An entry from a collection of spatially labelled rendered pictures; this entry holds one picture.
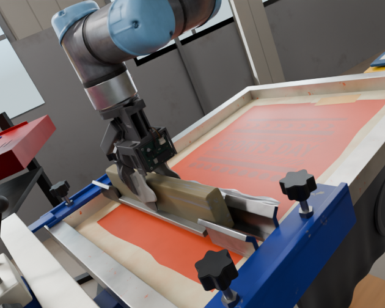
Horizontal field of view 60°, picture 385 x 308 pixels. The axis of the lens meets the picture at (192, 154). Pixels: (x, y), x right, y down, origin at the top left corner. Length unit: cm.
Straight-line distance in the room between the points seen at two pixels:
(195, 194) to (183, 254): 12
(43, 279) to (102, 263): 10
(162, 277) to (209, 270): 20
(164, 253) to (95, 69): 32
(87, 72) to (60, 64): 254
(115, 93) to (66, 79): 254
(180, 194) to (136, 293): 16
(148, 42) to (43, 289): 36
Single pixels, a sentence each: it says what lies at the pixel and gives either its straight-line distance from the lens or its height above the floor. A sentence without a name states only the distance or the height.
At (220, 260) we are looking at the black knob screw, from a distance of 37.
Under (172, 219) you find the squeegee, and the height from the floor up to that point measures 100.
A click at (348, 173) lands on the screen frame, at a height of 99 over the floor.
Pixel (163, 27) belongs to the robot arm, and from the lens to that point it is 44.
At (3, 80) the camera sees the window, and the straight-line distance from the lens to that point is 308.
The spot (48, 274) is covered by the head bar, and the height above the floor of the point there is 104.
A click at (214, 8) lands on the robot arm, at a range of 57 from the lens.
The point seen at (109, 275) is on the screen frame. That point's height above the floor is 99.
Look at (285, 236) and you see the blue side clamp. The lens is 46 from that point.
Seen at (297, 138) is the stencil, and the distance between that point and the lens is 80.
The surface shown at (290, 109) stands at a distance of 98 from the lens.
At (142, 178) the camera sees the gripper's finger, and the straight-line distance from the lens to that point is 58.
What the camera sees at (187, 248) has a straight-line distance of 58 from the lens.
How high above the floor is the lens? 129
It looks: 22 degrees down
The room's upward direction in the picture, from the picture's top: 24 degrees counter-clockwise
